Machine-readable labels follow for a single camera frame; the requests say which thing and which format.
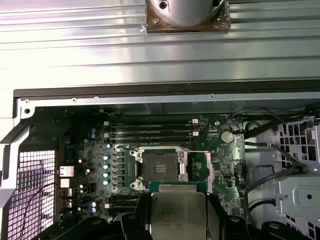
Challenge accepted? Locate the red black twisted wire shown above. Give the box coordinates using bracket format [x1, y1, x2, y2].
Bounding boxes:
[19, 182, 62, 238]

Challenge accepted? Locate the grey metal PC case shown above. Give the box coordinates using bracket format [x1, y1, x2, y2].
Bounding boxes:
[0, 82, 320, 240]

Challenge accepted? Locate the black RAM slot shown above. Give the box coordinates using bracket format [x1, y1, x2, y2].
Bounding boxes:
[103, 118, 201, 126]
[104, 201, 140, 210]
[109, 137, 201, 145]
[103, 130, 201, 138]
[109, 209, 136, 216]
[109, 125, 201, 132]
[109, 194, 141, 201]

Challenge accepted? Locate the black cable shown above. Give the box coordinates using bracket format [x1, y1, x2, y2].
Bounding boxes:
[243, 119, 283, 140]
[243, 139, 307, 175]

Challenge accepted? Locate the CPU with silver top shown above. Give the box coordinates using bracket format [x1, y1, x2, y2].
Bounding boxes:
[149, 181, 213, 240]

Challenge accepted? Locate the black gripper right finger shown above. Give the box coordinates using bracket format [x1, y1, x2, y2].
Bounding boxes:
[206, 192, 311, 240]

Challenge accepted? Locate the wire locking lever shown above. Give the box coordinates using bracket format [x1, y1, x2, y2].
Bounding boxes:
[115, 144, 135, 152]

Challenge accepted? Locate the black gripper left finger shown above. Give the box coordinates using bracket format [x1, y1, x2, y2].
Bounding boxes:
[41, 192, 152, 240]

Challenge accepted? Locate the square brown base plate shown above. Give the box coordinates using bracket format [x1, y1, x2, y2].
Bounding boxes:
[146, 0, 231, 33]

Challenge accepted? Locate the metal socket cover frame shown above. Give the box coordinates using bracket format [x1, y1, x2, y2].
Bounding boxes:
[186, 150, 216, 195]

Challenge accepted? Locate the silver coin cell battery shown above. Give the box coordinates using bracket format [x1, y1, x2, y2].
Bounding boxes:
[220, 130, 235, 144]

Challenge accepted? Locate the CPU socket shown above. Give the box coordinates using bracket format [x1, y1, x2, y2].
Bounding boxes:
[129, 147, 188, 193]

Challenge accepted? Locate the green motherboard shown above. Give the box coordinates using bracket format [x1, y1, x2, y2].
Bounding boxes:
[58, 109, 247, 226]

